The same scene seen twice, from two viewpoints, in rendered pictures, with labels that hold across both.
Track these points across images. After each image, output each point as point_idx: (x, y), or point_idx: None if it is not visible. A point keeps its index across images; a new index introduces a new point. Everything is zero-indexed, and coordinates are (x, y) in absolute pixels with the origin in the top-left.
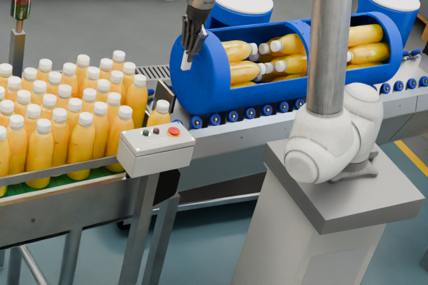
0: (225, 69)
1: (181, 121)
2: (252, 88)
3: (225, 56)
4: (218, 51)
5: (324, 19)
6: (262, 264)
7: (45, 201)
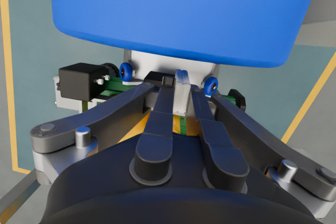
0: (302, 20)
1: (212, 82)
2: None
3: None
4: (272, 18)
5: None
6: (310, 36)
7: None
